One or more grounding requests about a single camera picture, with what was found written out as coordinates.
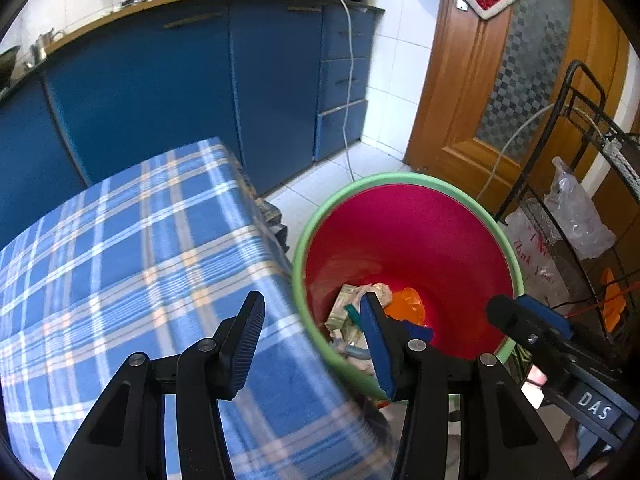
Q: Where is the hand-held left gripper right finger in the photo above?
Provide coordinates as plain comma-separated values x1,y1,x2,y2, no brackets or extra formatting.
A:
359,291,575,480

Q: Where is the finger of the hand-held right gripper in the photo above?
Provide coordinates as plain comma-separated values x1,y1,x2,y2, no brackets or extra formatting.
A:
486,294,544,349
516,293,574,342

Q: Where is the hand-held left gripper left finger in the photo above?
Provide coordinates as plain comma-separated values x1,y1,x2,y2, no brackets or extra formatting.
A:
52,290,267,480

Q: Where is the orange plastic wrapper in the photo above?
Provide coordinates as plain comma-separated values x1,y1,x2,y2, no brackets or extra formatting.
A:
385,287,428,325

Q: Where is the green and white small box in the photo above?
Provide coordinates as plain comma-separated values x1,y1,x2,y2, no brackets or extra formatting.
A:
325,285,361,333

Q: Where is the white paper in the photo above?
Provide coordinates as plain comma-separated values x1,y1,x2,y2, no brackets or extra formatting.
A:
352,282,393,306

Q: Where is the red bin with green rim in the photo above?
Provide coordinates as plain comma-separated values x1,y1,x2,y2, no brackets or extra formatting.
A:
291,172,526,403

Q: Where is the person's right hand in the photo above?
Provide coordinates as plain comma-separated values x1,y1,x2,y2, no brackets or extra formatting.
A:
554,417,618,479

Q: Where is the white printed plastic bag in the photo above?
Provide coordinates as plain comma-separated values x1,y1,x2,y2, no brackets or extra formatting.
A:
505,207,573,306

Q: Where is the clear plastic bag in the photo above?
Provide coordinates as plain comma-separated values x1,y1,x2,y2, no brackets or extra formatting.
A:
545,156,617,261

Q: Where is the blue plaid tablecloth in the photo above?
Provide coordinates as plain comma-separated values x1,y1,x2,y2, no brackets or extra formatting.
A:
0,137,396,480

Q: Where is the black metal rack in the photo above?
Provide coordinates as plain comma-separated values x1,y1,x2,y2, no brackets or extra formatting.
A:
492,60,640,361

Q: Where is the wooden door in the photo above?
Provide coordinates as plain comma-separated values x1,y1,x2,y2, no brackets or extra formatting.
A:
402,0,640,216

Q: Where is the blue kitchen cabinet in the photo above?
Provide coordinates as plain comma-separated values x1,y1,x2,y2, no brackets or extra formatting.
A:
0,0,386,248

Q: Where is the black wok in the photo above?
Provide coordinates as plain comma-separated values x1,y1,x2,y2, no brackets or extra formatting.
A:
0,45,22,88

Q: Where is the white hose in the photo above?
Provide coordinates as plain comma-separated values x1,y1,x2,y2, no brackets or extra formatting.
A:
475,102,566,203

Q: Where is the white power cable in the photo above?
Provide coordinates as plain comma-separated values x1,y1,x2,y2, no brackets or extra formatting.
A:
320,0,358,183

